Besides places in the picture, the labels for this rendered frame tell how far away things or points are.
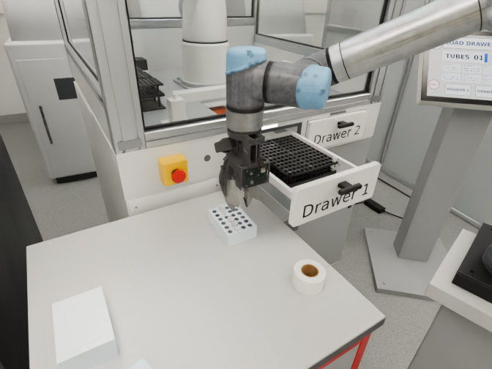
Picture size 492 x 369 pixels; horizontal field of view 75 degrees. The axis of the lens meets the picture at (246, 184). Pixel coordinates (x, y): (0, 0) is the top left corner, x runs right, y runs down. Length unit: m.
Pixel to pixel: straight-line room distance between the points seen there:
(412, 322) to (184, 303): 1.31
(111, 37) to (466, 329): 1.04
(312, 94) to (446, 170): 1.27
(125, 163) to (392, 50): 0.67
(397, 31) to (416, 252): 1.53
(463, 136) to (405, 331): 0.91
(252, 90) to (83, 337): 0.51
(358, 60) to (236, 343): 0.58
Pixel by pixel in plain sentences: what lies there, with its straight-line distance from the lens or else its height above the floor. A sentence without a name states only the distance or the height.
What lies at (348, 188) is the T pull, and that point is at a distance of 0.81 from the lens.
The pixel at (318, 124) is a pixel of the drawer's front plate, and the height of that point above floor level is 0.92.
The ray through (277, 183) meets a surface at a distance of 0.84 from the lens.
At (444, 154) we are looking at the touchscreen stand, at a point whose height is 0.70.
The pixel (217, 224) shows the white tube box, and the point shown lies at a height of 0.79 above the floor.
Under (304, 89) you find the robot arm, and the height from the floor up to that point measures 1.18.
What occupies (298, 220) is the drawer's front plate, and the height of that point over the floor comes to 0.84.
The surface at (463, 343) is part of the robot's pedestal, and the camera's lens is 1.00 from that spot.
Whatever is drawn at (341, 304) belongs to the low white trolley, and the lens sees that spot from 0.74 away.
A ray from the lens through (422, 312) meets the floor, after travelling 1.88.
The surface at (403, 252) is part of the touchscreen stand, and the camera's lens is 2.03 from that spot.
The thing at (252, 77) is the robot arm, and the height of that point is 1.19.
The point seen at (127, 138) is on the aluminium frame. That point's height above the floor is 0.98.
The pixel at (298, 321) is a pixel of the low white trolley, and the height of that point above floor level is 0.76.
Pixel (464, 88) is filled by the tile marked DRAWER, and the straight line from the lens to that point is 1.56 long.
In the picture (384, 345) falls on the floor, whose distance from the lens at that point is 1.69.
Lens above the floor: 1.32
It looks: 32 degrees down
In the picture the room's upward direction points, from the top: 2 degrees clockwise
